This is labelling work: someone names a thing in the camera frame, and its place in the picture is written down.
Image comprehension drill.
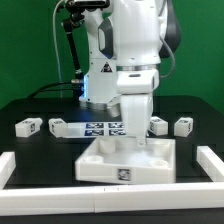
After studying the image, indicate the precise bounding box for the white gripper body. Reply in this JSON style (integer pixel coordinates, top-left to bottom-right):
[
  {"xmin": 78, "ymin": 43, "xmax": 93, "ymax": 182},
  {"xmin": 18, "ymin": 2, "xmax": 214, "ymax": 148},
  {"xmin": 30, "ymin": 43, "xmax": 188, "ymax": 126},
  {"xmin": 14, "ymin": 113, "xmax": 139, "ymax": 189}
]
[{"xmin": 117, "ymin": 69, "xmax": 159, "ymax": 138}]

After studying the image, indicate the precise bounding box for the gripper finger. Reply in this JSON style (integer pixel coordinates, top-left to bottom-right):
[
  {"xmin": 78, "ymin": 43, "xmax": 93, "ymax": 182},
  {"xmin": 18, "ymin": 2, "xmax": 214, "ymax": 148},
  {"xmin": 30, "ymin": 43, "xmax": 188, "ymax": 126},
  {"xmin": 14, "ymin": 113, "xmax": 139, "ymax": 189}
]
[{"xmin": 137, "ymin": 136, "xmax": 147, "ymax": 146}]

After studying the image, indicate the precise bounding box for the white square tabletop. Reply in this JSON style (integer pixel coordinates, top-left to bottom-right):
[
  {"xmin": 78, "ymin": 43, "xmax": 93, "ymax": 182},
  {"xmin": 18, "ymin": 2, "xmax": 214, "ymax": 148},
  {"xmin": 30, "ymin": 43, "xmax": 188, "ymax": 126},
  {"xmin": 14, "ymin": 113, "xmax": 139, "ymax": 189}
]
[{"xmin": 75, "ymin": 137, "xmax": 176, "ymax": 184}]

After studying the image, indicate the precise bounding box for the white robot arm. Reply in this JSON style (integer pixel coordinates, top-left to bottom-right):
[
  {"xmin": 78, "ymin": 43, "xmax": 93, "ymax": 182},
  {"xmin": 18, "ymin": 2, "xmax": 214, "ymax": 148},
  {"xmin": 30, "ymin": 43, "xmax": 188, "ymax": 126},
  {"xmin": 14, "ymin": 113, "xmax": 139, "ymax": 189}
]
[{"xmin": 78, "ymin": 0, "xmax": 181, "ymax": 146}]

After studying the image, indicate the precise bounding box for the white tag sheet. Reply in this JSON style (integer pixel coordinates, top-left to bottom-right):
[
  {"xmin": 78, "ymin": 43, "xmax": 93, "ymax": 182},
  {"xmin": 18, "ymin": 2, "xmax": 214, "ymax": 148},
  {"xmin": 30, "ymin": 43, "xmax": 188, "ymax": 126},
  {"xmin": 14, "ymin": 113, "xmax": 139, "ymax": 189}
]
[{"xmin": 67, "ymin": 122, "xmax": 125, "ymax": 138}]

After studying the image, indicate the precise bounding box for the white U-shaped fence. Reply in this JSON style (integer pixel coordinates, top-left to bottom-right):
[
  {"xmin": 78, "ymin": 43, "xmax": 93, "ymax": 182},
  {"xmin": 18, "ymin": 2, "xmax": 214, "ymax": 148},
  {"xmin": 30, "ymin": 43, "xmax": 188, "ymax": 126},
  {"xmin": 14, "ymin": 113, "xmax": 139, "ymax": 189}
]
[{"xmin": 0, "ymin": 152, "xmax": 224, "ymax": 216}]

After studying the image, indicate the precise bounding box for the black cable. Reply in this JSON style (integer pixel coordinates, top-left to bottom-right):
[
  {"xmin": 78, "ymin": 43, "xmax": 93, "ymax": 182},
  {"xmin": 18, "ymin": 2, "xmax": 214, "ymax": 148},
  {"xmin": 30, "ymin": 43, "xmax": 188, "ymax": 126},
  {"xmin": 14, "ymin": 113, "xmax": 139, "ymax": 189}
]
[{"xmin": 27, "ymin": 81, "xmax": 83, "ymax": 99}]

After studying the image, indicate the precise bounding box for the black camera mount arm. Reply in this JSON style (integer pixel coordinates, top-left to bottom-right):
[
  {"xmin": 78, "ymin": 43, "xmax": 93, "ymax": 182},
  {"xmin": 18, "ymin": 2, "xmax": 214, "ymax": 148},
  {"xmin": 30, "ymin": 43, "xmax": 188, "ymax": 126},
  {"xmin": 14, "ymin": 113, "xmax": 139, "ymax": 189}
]
[{"xmin": 60, "ymin": 0, "xmax": 111, "ymax": 88}]

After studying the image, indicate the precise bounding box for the white cable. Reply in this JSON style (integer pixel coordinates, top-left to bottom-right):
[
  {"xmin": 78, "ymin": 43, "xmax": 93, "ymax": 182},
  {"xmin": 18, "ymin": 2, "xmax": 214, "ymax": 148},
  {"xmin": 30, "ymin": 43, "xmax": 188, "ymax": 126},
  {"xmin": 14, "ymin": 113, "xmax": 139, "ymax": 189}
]
[{"xmin": 52, "ymin": 0, "xmax": 66, "ymax": 98}]

